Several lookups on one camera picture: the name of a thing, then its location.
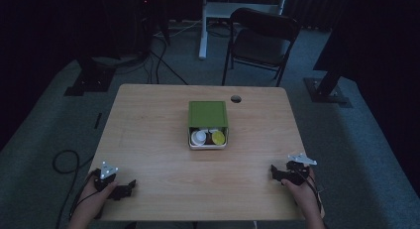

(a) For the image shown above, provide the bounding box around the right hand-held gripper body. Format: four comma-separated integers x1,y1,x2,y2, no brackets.
285,153,318,186

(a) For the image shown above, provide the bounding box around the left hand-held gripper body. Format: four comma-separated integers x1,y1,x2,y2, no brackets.
93,161,119,192

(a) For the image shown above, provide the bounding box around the person's right hand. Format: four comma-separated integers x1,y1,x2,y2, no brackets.
281,171,320,214

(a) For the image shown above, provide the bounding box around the person's left hand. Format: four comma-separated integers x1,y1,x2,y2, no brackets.
78,175,117,220

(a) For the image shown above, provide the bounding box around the yellow-green coffee capsule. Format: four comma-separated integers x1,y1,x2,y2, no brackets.
211,130,227,147

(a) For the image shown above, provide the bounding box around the black stand with bolted base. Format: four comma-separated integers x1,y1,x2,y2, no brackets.
303,57,353,108

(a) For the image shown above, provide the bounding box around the green drawer box casing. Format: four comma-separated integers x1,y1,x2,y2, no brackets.
187,100,230,130

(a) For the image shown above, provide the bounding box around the black stand with flat base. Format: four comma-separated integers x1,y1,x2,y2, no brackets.
63,55,117,97

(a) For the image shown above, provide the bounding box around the black folding chair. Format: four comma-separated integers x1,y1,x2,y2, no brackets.
221,7,302,88

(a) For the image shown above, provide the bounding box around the dark curtain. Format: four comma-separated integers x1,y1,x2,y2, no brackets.
313,0,420,197

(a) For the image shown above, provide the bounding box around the dark equipment rack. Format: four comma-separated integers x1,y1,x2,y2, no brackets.
98,0,171,58

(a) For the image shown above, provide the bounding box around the right hand-held gripper black cable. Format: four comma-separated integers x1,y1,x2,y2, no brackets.
295,169,324,220

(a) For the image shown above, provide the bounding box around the hand-held gripper black cable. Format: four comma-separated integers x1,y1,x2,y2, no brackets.
68,169,100,220
295,169,324,220

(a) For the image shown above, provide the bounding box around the left hand-held gripper black cable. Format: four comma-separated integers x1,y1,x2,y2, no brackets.
68,169,100,220

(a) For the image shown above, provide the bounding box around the looped black floor cable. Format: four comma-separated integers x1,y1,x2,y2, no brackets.
52,149,95,229

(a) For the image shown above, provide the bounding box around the long black floor cable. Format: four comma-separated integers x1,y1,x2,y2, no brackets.
150,50,189,85

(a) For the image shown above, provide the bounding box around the white desk frame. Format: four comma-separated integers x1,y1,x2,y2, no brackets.
198,0,288,60

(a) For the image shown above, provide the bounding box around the white floor cable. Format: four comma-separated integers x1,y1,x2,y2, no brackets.
155,20,202,39

